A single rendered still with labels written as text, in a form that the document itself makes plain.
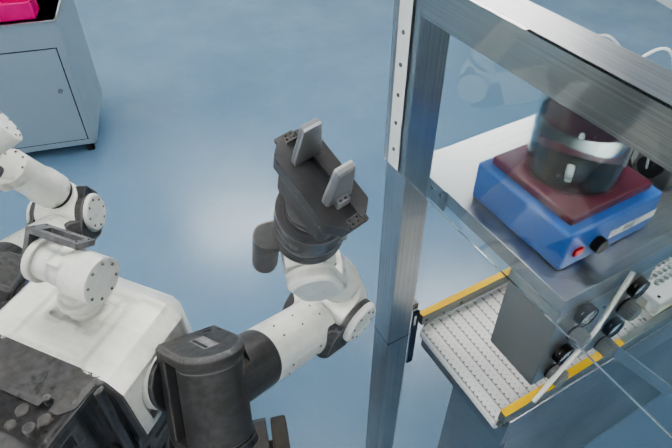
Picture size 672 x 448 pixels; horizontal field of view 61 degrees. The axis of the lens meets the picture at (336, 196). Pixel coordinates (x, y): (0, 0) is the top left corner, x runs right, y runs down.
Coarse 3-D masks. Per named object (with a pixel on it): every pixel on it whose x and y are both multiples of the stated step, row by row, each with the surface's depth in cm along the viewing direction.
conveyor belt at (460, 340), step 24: (504, 288) 139; (456, 312) 133; (480, 312) 133; (432, 336) 129; (456, 336) 128; (480, 336) 128; (456, 360) 124; (480, 360) 124; (504, 360) 124; (576, 360) 124; (480, 384) 120; (504, 384) 120; (528, 384) 120; (480, 408) 118
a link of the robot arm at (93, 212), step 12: (84, 204) 111; (96, 204) 114; (48, 216) 110; (60, 216) 110; (84, 216) 110; (96, 216) 114; (24, 228) 104; (72, 228) 109; (84, 228) 110; (96, 228) 114; (12, 240) 98
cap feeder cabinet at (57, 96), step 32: (64, 0) 288; (0, 32) 260; (32, 32) 263; (64, 32) 276; (0, 64) 268; (32, 64) 272; (64, 64) 276; (0, 96) 278; (32, 96) 282; (64, 96) 286; (96, 96) 328; (32, 128) 293; (64, 128) 297; (96, 128) 313
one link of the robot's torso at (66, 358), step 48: (48, 288) 85; (144, 288) 88; (0, 336) 78; (48, 336) 78; (96, 336) 78; (144, 336) 79; (0, 384) 73; (48, 384) 73; (96, 384) 73; (144, 384) 77; (0, 432) 68; (48, 432) 68; (96, 432) 76; (144, 432) 79
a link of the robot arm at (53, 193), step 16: (32, 176) 101; (48, 176) 105; (64, 176) 111; (32, 192) 103; (48, 192) 106; (64, 192) 109; (80, 192) 112; (96, 192) 116; (48, 208) 111; (64, 208) 111; (80, 208) 110
